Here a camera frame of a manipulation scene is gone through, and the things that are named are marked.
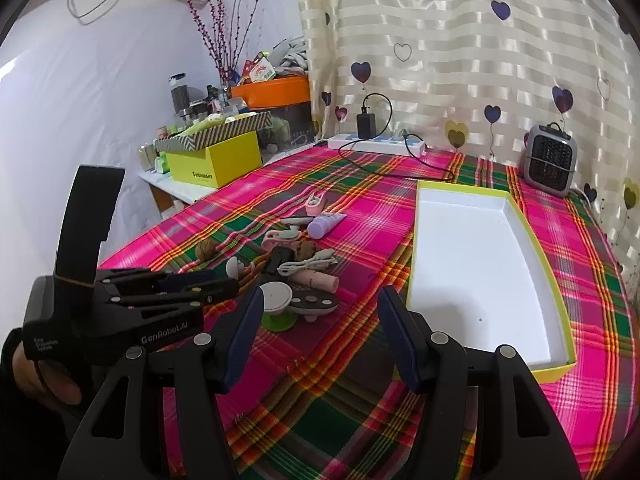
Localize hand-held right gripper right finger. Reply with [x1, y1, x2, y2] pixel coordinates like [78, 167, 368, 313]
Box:
[377, 285, 583, 480]

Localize pink plaid tablecloth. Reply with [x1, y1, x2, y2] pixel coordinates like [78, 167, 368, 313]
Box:
[97, 145, 633, 480]

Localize orange plastic bin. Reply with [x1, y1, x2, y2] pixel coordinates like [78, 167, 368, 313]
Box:
[231, 76, 311, 109]

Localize white green suction cup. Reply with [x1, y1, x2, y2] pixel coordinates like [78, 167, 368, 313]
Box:
[257, 281, 296, 332]

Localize white power strip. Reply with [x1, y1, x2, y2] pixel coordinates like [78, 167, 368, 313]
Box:
[327, 132, 427, 157]

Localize white side table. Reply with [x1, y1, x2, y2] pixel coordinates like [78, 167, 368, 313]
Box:
[137, 167, 216, 211]

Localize white charging cable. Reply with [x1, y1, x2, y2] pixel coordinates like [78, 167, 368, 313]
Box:
[277, 249, 341, 277]

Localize person's left hand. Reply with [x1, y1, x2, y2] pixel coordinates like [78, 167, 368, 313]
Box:
[12, 347, 83, 408]

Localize red printed packets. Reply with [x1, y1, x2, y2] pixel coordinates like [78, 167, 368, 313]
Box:
[242, 52, 278, 83]

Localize yellow-green shallow box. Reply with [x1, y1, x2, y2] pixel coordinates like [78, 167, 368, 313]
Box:
[406, 180, 578, 386]

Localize black power adapter with cable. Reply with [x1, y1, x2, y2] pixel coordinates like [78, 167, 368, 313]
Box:
[339, 92, 457, 183]

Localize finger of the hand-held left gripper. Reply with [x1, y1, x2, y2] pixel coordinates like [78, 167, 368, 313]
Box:
[112, 280, 240, 322]
[97, 267, 222, 290]

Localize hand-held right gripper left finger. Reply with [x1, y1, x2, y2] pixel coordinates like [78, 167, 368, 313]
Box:
[57, 285, 266, 480]

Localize dark storage bin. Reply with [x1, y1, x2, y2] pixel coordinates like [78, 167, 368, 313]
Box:
[245, 102, 321, 142]

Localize small black case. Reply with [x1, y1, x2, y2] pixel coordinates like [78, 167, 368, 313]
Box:
[260, 246, 293, 276]

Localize small grey heater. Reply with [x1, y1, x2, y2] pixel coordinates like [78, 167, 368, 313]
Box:
[522, 122, 578, 197]

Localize yellow cardboard box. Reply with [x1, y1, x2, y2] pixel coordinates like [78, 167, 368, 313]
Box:
[165, 130, 263, 189]

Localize heart print curtain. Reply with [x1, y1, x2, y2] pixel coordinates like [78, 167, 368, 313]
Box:
[292, 0, 640, 281]

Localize grey white cloth pile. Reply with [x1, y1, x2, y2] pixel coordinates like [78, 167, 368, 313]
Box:
[272, 35, 308, 73]

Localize striped box lid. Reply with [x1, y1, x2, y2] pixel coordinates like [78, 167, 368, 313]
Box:
[154, 112, 273, 153]

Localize purple squeeze tube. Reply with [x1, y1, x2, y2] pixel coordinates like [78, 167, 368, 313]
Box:
[307, 212, 347, 238]

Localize black oval magnet holder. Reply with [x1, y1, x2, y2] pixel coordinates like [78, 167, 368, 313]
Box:
[290, 287, 341, 322]

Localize red berry branches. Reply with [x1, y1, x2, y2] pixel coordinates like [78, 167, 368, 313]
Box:
[184, 0, 273, 86]

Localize pink cylinder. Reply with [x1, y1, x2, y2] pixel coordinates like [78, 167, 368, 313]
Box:
[290, 270, 340, 292]

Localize jar with black lid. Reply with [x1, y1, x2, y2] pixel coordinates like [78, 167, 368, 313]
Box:
[169, 74, 190, 111]

